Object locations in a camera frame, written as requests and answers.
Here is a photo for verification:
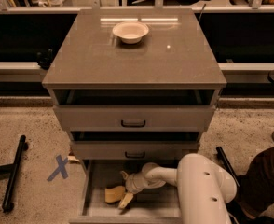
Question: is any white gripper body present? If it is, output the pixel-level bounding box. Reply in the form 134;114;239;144
125;172;150;194

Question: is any yellow sponge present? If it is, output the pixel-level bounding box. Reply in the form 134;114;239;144
104;186;125;203

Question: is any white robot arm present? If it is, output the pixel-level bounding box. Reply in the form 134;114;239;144
118;153;237;224

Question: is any bottom grey drawer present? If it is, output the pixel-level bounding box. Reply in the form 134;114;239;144
69;160;183;224

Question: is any grey drawer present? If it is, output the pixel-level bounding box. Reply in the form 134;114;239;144
51;89;219;132
71;132;200;160
69;160;183;224

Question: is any middle grey drawer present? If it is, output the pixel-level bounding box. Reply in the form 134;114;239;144
71;132;200;160

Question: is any top grey drawer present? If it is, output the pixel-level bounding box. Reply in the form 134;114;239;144
51;89;219;132

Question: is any grey drawer cabinet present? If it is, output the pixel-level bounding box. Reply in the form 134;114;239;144
42;8;227;161

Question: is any blue tape cross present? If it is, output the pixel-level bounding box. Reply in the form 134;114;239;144
47;155;68;182

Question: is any black stand leg right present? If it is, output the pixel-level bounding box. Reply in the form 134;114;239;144
216;147;240;187

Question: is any black stand leg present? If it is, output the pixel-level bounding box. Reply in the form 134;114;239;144
216;147;240;187
0;135;28;213

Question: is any black stand leg left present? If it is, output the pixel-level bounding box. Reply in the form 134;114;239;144
0;135;28;213

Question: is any brown trouser leg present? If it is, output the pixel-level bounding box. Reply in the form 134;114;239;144
235;147;274;217

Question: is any black clamp knob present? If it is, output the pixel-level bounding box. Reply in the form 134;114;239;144
36;49;53;70

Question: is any white bowl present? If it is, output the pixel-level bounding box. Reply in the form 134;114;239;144
113;21;149;44

